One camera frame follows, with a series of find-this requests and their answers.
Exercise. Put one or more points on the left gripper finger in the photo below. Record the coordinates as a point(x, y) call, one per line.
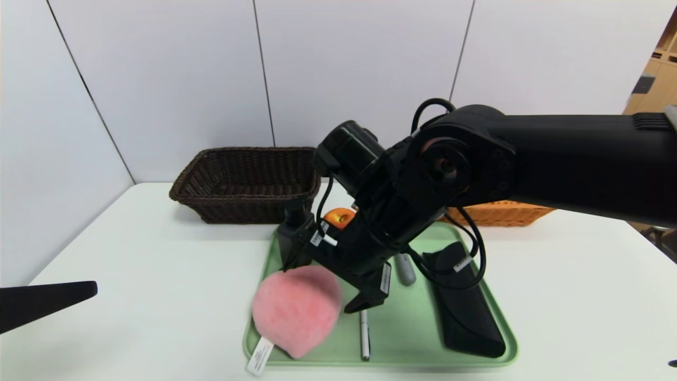
point(42, 304)

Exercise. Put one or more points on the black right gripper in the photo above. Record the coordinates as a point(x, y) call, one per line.
point(382, 279)

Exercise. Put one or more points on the pink plush peach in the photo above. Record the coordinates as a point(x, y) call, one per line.
point(296, 307)

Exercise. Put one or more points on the red apple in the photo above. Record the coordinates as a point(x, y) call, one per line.
point(338, 217)

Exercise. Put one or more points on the dark pump bottle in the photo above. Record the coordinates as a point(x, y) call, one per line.
point(290, 241)

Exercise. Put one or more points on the black glasses case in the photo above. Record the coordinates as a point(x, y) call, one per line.
point(470, 323)

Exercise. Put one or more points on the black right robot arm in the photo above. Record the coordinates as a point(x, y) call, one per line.
point(555, 159)

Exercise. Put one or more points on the orange wicker basket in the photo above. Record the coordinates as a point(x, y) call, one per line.
point(502, 214)

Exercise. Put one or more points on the dark brown wicker basket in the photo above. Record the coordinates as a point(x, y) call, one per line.
point(222, 211)

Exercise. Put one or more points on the white pen black cap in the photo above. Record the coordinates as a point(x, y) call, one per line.
point(364, 338)

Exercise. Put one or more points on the light green plastic tray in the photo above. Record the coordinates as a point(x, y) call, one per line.
point(402, 328)

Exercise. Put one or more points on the wooden cabinet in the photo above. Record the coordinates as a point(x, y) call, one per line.
point(653, 69)

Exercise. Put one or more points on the dark metal table frame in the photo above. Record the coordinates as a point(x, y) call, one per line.
point(661, 238)

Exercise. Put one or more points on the dark grey wall plate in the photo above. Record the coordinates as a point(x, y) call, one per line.
point(644, 84)

